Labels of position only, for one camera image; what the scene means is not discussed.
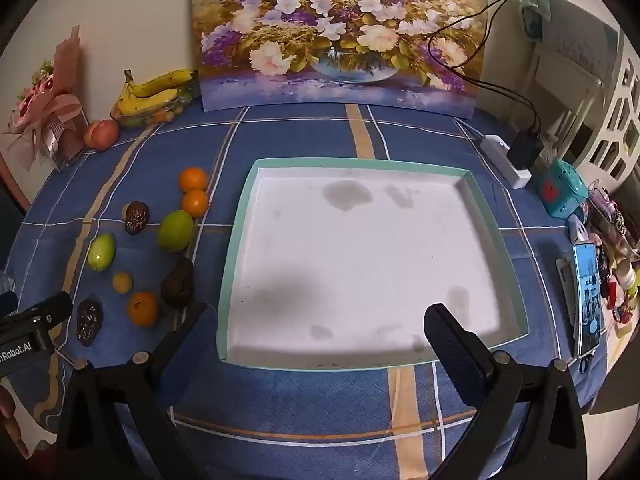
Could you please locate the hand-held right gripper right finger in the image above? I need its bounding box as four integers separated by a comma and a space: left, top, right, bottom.
423, 303, 588, 480

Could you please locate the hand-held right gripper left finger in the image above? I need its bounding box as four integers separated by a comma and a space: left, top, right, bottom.
59, 302, 221, 480

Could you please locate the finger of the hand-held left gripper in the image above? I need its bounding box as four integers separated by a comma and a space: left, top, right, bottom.
0, 291, 74, 333

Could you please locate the dark brown smooth fruit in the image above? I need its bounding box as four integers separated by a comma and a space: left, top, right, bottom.
160, 257, 195, 309

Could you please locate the orange tangerine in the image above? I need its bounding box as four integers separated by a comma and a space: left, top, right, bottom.
127, 292, 160, 328
179, 167, 209, 194
181, 189, 210, 218

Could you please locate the small green fruit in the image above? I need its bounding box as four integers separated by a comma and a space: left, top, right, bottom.
87, 233, 117, 273

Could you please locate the green pear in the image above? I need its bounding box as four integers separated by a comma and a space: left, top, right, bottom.
158, 210, 195, 253

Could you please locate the white tray with teal rim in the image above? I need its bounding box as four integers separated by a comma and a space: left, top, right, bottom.
216, 157, 530, 373

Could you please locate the person's left hand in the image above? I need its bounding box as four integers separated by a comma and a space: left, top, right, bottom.
0, 385, 32, 461

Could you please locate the clear glass mug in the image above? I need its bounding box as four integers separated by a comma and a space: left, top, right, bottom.
0, 271, 18, 306

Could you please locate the smartphone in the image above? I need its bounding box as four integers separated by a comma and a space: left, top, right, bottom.
572, 241, 606, 358

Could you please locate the small white plastic toy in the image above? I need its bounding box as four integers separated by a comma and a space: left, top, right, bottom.
567, 215, 591, 243

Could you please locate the red apple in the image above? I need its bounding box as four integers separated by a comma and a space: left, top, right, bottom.
82, 119, 121, 152

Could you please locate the pile of small trinkets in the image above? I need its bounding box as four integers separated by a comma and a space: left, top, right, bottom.
587, 180, 640, 331

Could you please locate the teal toy box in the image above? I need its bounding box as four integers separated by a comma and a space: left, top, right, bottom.
537, 159, 590, 219

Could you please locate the pink wrapped flower bouquet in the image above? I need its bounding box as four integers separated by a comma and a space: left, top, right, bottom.
2, 25, 91, 171

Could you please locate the white power strip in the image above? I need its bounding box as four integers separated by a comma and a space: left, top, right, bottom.
479, 134, 532, 190

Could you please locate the black charger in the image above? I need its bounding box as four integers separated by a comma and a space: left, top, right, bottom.
508, 129, 545, 172

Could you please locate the clear plastic fruit container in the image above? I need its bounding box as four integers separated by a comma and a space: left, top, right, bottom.
112, 87, 196, 128

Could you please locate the blue plaid tablecloth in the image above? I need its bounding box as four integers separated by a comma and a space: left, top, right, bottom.
0, 102, 616, 480

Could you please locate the yellow banana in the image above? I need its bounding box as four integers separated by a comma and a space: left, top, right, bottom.
131, 69, 199, 99
111, 71, 181, 117

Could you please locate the white lattice shelf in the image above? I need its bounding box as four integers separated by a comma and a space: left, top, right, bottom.
575, 30, 640, 181

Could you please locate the white chair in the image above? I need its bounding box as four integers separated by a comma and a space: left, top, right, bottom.
520, 0, 621, 161

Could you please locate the flower painting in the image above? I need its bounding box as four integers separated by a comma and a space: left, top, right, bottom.
191, 0, 490, 120

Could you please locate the black cable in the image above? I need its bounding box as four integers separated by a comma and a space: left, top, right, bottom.
427, 0, 543, 136
475, 0, 543, 133

